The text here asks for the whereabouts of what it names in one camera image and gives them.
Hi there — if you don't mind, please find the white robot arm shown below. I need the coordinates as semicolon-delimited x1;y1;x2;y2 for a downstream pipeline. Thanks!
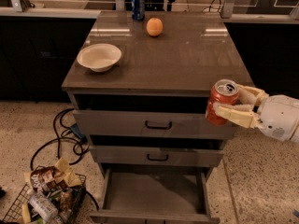
213;84;299;143

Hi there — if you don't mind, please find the red coke can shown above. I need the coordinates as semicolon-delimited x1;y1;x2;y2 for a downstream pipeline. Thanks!
206;79;239;125

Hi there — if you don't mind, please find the black wire basket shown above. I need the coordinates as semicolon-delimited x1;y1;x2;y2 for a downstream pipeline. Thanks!
3;171;86;224

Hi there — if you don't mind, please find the clear plastic bottle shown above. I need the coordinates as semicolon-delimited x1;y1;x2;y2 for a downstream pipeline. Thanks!
29;192;58;221

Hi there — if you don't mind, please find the yellow chip bag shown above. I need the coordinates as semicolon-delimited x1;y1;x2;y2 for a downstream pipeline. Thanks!
55;158;82;187

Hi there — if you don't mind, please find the grey drawer cabinet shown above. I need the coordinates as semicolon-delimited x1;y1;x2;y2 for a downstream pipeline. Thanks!
61;10;255;224

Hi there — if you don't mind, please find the top drawer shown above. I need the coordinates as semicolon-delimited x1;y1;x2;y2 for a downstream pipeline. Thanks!
74;94;236;139

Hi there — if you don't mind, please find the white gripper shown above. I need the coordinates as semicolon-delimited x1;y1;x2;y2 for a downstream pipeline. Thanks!
213;84;299;142

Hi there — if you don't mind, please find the middle drawer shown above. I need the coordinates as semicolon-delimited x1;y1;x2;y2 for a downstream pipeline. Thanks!
91;135;223;167

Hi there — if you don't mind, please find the orange fruit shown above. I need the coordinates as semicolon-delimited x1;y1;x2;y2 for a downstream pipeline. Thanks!
147;18;163;36

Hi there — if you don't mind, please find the white bowl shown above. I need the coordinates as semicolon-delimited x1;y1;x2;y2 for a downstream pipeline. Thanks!
77;44;122;72

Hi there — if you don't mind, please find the brown snack bag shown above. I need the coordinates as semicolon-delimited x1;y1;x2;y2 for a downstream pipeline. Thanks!
30;166;65;192

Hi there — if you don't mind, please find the black floor cable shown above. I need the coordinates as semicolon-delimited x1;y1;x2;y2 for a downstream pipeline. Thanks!
29;107;100;211

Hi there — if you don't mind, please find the drawer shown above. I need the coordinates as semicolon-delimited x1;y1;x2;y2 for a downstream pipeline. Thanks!
91;135;223;167
74;94;236;139
90;166;220;224

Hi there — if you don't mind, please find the bottom drawer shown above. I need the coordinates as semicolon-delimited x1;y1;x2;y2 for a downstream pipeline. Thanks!
90;166;220;224

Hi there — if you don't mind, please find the blue pepsi can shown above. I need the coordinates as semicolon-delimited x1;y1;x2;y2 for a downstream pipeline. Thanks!
131;0;145;21

